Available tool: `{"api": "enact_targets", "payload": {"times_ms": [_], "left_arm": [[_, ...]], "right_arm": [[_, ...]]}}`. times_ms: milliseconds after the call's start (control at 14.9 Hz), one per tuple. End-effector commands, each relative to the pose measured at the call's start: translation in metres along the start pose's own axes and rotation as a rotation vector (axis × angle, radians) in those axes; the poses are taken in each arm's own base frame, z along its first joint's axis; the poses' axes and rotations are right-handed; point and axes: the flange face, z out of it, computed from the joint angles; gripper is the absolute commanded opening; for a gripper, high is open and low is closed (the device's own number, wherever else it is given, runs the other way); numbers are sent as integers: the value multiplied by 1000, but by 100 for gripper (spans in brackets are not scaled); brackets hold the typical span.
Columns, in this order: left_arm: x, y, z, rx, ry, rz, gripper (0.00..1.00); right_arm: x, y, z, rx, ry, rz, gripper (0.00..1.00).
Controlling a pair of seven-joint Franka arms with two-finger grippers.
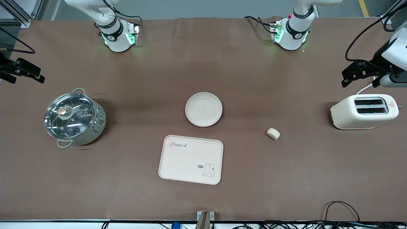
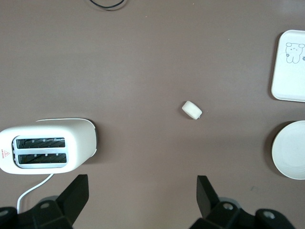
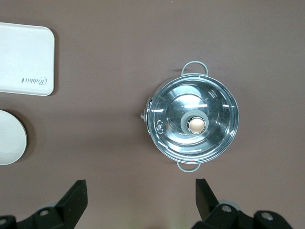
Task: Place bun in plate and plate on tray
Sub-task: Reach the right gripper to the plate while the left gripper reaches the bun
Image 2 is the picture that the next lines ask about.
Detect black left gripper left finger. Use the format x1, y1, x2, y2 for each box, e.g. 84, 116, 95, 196
56, 174, 90, 226

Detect cream square tray animal print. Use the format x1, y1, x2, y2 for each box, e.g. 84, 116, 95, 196
271, 29, 305, 103

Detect black looped cable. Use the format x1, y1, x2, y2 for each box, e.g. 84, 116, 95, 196
89, 0, 126, 10

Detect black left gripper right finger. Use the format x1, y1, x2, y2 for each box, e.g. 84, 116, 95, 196
196, 175, 224, 219

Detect white toaster power cable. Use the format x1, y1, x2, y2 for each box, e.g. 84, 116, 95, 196
17, 173, 55, 214

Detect cream round plate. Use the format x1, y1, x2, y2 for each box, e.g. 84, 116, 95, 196
271, 120, 305, 180

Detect small white steamed bun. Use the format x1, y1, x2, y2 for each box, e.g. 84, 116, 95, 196
182, 100, 203, 120

